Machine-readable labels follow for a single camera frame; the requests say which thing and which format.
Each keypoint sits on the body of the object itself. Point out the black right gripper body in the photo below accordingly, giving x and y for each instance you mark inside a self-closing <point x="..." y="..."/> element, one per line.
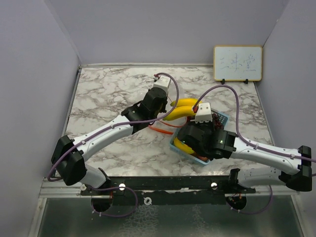
<point x="208" y="127"/>

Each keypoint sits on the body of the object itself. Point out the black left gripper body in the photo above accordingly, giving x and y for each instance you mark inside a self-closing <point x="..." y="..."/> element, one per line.
<point x="162" y="109"/>

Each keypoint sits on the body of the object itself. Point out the yellow banana bunch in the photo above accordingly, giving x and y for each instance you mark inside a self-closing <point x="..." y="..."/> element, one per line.
<point x="183" y="147"/>
<point x="184" y="108"/>

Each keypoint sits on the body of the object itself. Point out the clear orange zip bag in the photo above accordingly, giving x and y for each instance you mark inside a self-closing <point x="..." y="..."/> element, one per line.
<point x="166" y="127"/>

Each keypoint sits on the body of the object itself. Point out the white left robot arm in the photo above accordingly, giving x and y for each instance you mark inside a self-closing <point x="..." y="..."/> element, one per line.
<point x="70" y="155"/>

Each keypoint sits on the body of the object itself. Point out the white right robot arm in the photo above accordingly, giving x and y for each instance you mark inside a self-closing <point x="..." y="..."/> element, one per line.
<point x="289" y="167"/>

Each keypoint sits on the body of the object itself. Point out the dark grape bunch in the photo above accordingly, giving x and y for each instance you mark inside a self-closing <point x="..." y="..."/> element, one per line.
<point x="218" y="120"/>

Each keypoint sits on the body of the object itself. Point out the light blue plastic basket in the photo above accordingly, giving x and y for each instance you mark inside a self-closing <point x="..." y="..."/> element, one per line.
<point x="197" y="158"/>

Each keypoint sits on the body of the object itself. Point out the small framed whiteboard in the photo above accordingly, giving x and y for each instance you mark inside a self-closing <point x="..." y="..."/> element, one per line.
<point x="237" y="63"/>

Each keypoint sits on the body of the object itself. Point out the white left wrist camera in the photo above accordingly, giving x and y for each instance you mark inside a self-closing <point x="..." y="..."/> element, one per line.
<point x="162" y="82"/>

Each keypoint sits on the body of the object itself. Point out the black mounting rail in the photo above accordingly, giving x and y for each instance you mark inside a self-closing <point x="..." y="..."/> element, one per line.
<point x="168" y="190"/>

